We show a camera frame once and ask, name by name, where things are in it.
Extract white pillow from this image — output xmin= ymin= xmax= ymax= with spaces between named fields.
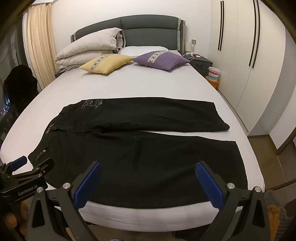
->
xmin=120 ymin=46 xmax=168 ymax=56

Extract bed with white sheet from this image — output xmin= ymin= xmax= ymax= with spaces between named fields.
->
xmin=0 ymin=16 xmax=265 ymax=227

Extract yellow cushion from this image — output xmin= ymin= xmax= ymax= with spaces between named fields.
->
xmin=79 ymin=54 xmax=135 ymax=75

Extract purple cushion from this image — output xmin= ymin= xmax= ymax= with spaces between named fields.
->
xmin=133 ymin=51 xmax=191 ymax=71

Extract grey nightstand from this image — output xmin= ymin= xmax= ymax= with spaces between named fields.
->
xmin=182 ymin=54 xmax=213 ymax=71

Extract grey basket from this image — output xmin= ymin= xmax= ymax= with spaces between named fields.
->
xmin=264 ymin=189 xmax=292 ymax=232

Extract beige curtain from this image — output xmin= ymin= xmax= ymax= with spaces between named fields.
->
xmin=26 ymin=5 xmax=56 ymax=91

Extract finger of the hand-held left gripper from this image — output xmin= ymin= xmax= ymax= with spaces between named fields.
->
xmin=30 ymin=159 xmax=55 ymax=181
xmin=8 ymin=156 xmax=28 ymax=173

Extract white charger cable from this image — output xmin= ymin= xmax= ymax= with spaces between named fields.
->
xmin=184 ymin=52 xmax=202 ymax=60

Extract black pants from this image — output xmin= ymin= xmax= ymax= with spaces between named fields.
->
xmin=28 ymin=97 xmax=248 ymax=203

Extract white striped bucket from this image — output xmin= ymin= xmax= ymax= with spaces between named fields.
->
xmin=207 ymin=66 xmax=220 ymax=82

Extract white wardrobe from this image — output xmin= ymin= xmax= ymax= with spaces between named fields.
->
xmin=211 ymin=0 xmax=296 ymax=140

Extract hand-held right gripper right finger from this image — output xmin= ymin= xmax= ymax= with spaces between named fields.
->
xmin=195 ymin=161 xmax=270 ymax=241

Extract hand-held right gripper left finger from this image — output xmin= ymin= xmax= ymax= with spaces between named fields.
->
xmin=28 ymin=161 xmax=102 ymax=241

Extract person's left hand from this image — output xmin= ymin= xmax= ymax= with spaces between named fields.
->
xmin=3 ymin=201 xmax=29 ymax=232

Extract orange cloth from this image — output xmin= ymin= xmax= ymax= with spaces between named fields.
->
xmin=266 ymin=205 xmax=282 ymax=230

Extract orange container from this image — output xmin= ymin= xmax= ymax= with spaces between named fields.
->
xmin=205 ymin=76 xmax=219 ymax=90

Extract dark window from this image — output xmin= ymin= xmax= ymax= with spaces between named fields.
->
xmin=0 ymin=16 xmax=40 ymax=139

